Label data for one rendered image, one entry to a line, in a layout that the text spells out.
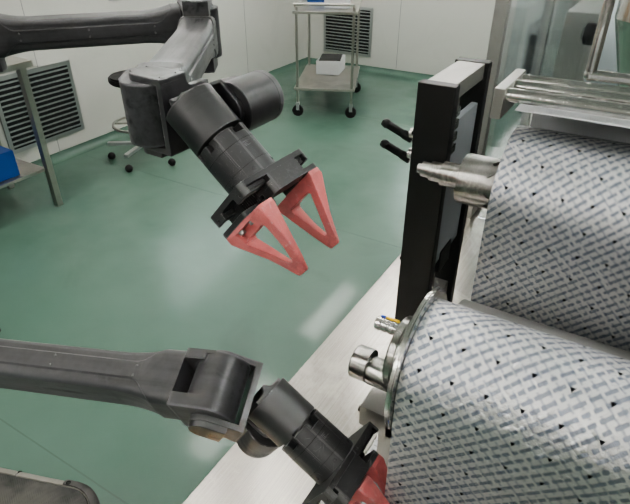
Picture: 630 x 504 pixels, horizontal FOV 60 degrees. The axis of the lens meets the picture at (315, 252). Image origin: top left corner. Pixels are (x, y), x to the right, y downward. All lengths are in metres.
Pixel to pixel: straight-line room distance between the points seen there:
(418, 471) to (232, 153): 0.35
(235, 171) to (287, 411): 0.25
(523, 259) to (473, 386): 0.23
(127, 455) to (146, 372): 1.53
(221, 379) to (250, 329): 1.95
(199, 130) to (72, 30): 0.52
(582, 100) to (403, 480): 0.43
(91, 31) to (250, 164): 0.55
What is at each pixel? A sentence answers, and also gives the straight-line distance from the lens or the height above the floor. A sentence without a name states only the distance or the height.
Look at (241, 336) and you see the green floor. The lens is 2.50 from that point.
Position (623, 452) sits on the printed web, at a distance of 0.49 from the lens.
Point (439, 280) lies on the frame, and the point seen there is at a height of 1.06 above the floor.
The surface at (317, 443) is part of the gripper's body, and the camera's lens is 0.60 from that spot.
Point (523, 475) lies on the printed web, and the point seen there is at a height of 1.23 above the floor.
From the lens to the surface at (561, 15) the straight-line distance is 1.40.
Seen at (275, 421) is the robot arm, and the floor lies 1.17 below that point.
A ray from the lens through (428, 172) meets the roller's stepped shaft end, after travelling 0.73.
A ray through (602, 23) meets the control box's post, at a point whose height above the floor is 1.48.
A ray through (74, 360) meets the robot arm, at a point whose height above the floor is 1.20.
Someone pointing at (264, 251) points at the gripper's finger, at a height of 1.35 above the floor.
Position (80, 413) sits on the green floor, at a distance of 2.34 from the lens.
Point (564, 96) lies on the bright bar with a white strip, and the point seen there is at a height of 1.46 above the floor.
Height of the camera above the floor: 1.63
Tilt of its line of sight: 32 degrees down
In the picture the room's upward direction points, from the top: straight up
